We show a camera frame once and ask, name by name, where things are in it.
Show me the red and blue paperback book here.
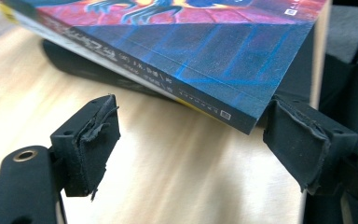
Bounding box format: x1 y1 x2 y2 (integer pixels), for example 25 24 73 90
0 0 329 135

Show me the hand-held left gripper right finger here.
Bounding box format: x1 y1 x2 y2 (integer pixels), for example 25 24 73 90
262 94 358 196

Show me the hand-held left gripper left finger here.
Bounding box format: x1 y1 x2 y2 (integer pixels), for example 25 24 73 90
49 93 121 202

